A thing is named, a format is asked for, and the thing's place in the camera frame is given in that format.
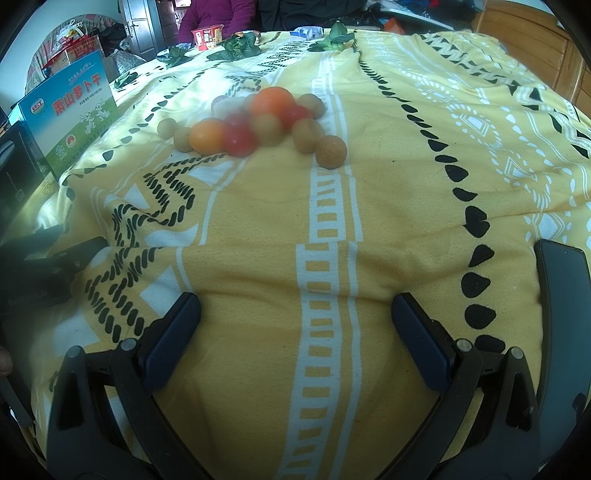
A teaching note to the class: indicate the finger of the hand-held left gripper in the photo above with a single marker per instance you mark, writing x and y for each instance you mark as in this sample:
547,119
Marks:
78,257

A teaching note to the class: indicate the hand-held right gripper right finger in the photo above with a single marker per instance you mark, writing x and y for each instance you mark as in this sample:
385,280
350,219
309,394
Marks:
418,341

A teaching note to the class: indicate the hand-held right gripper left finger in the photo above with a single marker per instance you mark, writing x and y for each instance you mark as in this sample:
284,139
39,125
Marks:
171,339

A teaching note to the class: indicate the orange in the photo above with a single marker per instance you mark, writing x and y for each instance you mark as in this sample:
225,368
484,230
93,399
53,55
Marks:
272,102
207,136

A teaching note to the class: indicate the large red apple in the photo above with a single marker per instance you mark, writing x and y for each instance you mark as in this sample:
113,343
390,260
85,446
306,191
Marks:
240,140

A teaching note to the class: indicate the red tomato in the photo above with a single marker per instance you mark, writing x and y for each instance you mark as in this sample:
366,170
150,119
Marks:
298,115
236,119

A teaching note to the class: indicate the person's left hand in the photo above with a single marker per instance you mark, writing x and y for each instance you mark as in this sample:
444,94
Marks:
3,362

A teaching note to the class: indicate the black appliance box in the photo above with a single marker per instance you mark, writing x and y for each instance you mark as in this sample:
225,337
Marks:
18,184

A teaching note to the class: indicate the yellow patterned blanket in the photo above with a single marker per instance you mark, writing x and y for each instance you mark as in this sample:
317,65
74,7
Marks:
369,230

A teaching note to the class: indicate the blue green cardboard box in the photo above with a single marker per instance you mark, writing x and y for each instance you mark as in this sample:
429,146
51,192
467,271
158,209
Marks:
69,115

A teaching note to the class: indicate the black smartphone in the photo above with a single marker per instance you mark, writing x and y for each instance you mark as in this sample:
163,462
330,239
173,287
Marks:
565,323

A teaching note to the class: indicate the small dark green vegetable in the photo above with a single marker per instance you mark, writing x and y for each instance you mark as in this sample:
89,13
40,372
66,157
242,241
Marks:
124,79

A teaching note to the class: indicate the red print cardboard box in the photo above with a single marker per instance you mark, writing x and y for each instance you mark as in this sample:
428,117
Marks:
69,51

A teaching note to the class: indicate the black plastic bag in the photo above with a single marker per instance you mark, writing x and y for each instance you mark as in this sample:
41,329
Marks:
113,36

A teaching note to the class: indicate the green bok choy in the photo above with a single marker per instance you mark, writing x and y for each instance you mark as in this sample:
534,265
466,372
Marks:
235,47
175,54
334,39

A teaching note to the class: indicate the red white plastic bag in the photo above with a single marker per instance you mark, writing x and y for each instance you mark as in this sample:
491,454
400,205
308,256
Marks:
74,27

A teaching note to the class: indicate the dark wooden door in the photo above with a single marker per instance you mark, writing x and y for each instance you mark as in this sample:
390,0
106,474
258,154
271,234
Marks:
138,23

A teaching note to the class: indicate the red instant noodle cup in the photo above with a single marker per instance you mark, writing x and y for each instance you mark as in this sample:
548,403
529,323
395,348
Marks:
207,38

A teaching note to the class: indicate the orange snack packet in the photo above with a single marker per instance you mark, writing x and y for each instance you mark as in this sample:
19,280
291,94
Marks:
245,33

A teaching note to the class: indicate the blue white packet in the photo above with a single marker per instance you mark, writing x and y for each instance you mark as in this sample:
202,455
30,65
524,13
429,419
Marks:
307,32

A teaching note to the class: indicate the wooden headboard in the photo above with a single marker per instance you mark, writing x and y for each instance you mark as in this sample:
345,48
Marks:
531,41

